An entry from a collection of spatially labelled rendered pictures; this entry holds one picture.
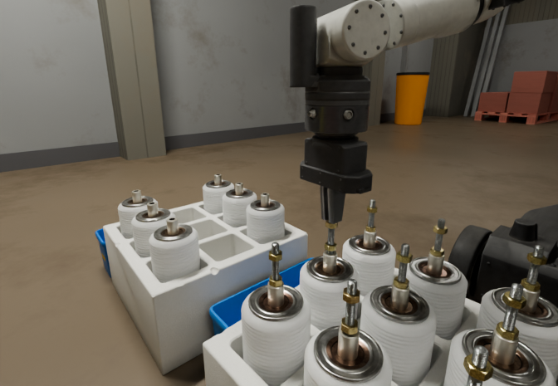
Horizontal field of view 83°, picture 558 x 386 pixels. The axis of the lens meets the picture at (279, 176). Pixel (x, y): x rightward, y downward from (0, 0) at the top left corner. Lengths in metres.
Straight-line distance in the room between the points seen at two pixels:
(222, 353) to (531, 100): 5.65
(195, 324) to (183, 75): 2.55
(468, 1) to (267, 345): 0.53
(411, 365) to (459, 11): 0.47
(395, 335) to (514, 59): 7.12
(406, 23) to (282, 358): 0.46
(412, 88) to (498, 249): 4.18
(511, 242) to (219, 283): 0.63
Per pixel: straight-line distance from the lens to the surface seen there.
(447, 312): 0.57
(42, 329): 0.97
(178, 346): 0.73
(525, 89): 5.89
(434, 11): 0.52
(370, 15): 0.41
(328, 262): 0.52
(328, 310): 0.52
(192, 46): 3.10
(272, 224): 0.76
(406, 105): 4.94
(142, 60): 2.69
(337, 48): 0.41
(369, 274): 0.60
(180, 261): 0.66
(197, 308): 0.70
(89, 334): 0.91
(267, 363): 0.47
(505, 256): 0.85
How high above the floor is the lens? 0.54
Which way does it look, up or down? 16 degrees down
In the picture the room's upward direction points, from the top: straight up
